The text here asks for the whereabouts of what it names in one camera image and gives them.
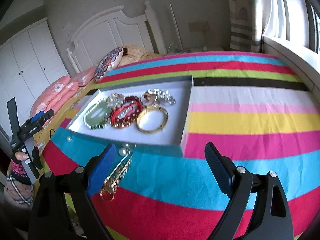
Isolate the red cord bracelet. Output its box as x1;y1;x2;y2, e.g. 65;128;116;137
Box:
111;101;141;127

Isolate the pastel stone bead bracelet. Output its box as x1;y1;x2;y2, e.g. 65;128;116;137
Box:
105;92;126;108

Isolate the silver chain bracelet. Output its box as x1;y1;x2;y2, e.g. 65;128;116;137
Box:
147;88;176;106

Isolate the large pearl pendant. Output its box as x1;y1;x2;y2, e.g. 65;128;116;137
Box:
119;147;128;157

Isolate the plaid sleeve forearm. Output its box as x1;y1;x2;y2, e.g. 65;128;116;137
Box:
4;160;34;210

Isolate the white shallow jewelry box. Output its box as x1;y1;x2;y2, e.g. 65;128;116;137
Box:
67;75;193;157

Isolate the left hand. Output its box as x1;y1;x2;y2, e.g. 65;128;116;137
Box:
15;141;37;161

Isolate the green jade bangle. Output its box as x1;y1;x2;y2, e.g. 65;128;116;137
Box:
83;101;112;128

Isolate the gold bangle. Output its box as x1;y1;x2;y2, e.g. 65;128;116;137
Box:
137;106;169;134

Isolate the pink folded quilt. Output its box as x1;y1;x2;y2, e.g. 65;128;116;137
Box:
30;67;95;117

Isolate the striped colourful cloth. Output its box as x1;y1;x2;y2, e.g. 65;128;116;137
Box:
41;51;320;240

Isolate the white wardrobe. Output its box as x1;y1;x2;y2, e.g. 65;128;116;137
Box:
1;18;68;136

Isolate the round patterned cushion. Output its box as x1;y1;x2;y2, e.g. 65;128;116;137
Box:
94;47;125;82

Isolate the beige checked pillow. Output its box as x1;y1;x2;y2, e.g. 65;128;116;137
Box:
118;44;162;67

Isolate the white window sill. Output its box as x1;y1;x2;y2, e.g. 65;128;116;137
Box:
263;35;319;101

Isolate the white wooden headboard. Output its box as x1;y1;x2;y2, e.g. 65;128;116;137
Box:
67;1;167;73

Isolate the dark framed window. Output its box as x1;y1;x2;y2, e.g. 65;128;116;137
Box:
277;0;319;53

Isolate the beige patterned curtain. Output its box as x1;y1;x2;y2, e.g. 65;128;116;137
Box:
228;0;272;53

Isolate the dark red bead bracelet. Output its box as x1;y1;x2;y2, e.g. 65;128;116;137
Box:
109;96;144;129

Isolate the rose gold ring ornament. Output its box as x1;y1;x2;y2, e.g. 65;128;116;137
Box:
139;92;158;107

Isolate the white cable conduit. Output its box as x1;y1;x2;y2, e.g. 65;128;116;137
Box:
168;3;185;53

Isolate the wall power socket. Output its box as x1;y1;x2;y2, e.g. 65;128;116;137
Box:
188;21;210;33

